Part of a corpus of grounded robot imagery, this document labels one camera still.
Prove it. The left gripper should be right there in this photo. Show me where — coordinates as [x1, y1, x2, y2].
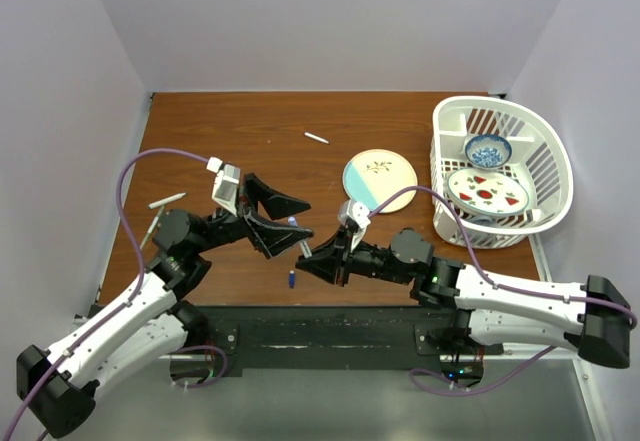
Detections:
[191, 173, 313, 257]

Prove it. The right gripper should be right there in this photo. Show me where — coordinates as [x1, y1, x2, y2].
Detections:
[296, 225, 412, 288]

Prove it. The white marker with purple ink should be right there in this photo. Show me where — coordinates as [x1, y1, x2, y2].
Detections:
[299, 241, 312, 258]

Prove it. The white marker black tip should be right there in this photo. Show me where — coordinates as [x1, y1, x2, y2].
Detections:
[303, 132, 330, 145]

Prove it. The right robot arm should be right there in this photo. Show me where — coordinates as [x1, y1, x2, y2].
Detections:
[296, 227, 632, 369]

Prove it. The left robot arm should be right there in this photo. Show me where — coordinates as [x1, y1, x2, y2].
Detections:
[16, 171, 313, 439]

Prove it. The thin green white pen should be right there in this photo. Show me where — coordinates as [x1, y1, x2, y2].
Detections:
[139, 202, 165, 250]

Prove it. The cream and blue plate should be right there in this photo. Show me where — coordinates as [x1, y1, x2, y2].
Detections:
[342, 149, 418, 211]

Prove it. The white marker green tip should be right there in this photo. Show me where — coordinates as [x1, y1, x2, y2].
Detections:
[148, 192, 187, 210]

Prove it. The watermelon pattern plate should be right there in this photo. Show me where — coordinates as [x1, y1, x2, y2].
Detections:
[444, 167, 530, 218]

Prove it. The blue patterned bowl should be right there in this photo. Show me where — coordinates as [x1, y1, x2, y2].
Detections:
[464, 134, 513, 169]

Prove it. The white plastic basket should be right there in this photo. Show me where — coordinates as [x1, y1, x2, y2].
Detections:
[430, 95, 574, 249]

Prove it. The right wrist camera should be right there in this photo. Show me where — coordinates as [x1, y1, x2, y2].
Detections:
[338, 199, 371, 252]

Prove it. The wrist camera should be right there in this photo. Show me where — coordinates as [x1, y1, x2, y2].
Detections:
[338, 199, 371, 252]
[212, 164, 241, 215]

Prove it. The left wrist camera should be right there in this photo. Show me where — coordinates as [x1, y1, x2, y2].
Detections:
[212, 164, 241, 215]

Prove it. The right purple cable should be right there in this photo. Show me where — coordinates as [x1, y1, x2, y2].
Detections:
[367, 185, 639, 397]

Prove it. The purple cable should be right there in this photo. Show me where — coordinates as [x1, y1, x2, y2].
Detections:
[367, 185, 639, 397]
[0, 148, 231, 441]

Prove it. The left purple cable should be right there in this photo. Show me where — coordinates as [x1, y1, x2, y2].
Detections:
[0, 148, 231, 441]

